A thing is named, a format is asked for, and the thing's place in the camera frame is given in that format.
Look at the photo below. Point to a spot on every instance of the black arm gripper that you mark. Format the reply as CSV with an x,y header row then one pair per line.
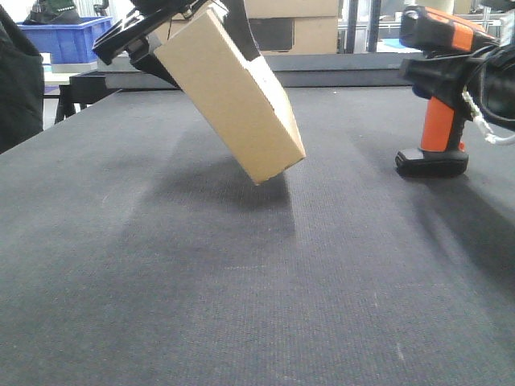
x,y
487,74

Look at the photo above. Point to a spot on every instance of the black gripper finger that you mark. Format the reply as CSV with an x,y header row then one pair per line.
x,y
237,26
144,18

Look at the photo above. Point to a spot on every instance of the orange black barcode scanner gun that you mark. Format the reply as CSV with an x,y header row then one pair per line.
x,y
448,44

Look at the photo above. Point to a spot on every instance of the brown cardboard package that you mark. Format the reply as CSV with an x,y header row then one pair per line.
x,y
241,99

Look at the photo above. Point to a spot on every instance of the large cardboard box background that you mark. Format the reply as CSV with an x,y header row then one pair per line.
x,y
294,27

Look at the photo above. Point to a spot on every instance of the blue crate in background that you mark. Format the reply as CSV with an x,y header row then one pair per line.
x,y
68,43

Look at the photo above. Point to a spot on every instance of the person in black clothing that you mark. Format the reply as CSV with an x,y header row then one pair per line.
x,y
22,85

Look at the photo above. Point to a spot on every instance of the metal shelving in background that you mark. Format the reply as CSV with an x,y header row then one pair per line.
x,y
374,26

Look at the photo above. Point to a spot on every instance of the dark conveyor end rail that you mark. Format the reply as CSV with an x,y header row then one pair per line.
x,y
378,69

